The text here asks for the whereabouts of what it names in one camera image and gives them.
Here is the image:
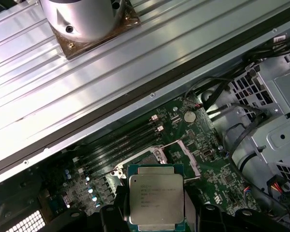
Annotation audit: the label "metal CPU socket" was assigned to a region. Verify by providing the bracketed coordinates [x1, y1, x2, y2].
[111, 144, 171, 184]

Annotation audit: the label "green motherboard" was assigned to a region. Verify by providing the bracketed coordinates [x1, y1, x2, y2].
[37, 96, 248, 232]

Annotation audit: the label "open black PC case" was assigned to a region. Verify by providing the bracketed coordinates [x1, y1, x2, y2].
[0, 2, 290, 232]

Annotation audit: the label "grey metal drive cage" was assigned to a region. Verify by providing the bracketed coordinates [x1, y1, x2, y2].
[203, 52, 290, 201]

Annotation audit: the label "square brown base plate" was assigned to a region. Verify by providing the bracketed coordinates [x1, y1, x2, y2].
[49, 0, 143, 61]

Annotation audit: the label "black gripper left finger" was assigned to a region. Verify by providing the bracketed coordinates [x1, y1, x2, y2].
[36, 185, 131, 232]

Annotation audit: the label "silver coin battery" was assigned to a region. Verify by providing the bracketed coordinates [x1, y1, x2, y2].
[183, 110, 197, 124]

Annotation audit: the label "black connector coloured wires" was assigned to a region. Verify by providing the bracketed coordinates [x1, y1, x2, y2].
[265, 173, 290, 211]

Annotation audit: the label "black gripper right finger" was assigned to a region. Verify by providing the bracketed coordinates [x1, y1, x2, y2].
[181, 189, 290, 232]

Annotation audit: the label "black RAM slot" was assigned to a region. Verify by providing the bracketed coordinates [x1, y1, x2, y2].
[91, 120, 161, 160]
[88, 115, 159, 155]
[93, 125, 164, 166]
[96, 131, 167, 171]

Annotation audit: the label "metal socket cover frame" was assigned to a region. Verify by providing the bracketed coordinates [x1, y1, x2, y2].
[157, 139, 202, 181]

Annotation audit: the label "silver CPU green substrate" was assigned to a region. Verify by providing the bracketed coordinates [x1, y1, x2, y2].
[127, 163, 186, 230]

